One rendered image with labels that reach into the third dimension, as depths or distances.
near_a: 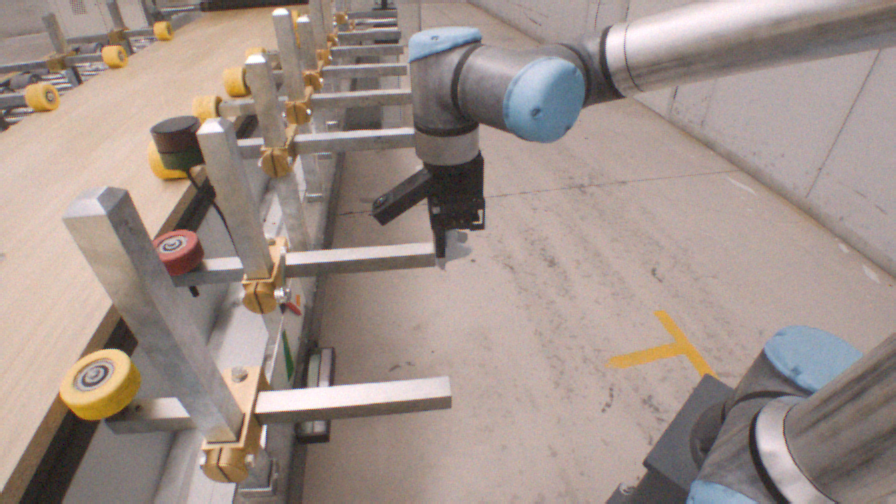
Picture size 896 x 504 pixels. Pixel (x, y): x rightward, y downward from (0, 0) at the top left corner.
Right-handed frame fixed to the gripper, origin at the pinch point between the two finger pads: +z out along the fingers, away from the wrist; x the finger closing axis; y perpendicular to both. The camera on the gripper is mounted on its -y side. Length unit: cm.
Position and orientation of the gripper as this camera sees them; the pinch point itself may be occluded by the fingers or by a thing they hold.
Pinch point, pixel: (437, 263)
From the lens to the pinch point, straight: 74.8
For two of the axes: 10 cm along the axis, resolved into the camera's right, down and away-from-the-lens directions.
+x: -1.2, -6.2, 7.8
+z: 0.2, 7.8, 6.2
